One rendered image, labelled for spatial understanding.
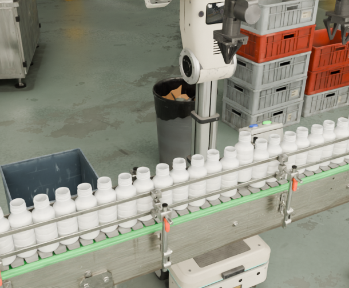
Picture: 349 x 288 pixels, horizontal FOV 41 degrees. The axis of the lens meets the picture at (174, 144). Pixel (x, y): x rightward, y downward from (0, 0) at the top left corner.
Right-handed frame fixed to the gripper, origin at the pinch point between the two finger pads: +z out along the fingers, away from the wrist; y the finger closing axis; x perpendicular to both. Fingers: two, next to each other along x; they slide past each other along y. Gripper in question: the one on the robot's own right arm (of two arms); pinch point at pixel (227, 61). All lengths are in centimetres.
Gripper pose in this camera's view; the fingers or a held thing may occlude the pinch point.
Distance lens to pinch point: 151.8
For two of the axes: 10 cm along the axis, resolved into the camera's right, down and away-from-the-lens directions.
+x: 8.3, -2.3, 5.0
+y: 5.5, 4.2, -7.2
